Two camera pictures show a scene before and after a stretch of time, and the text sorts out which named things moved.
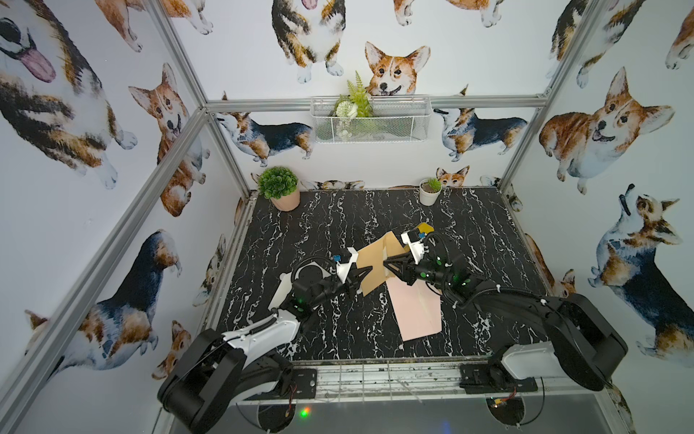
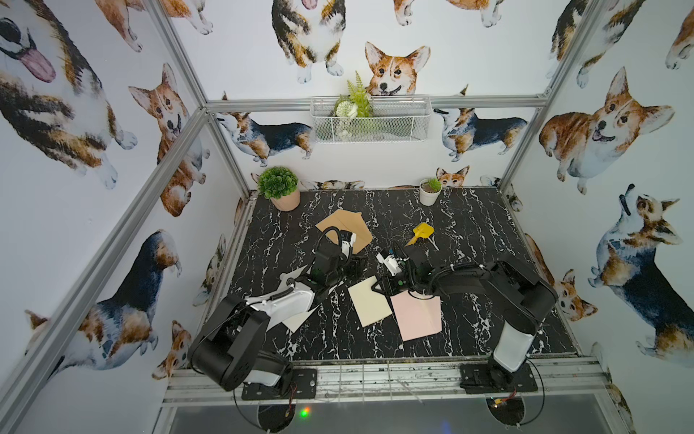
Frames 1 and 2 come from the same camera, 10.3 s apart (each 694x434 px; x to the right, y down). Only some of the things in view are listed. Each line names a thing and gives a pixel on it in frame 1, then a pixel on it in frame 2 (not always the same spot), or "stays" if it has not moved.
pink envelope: (417, 308) stays
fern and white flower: (356, 103) stays
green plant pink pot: (280, 185) stays
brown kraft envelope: (374, 255) -> (352, 221)
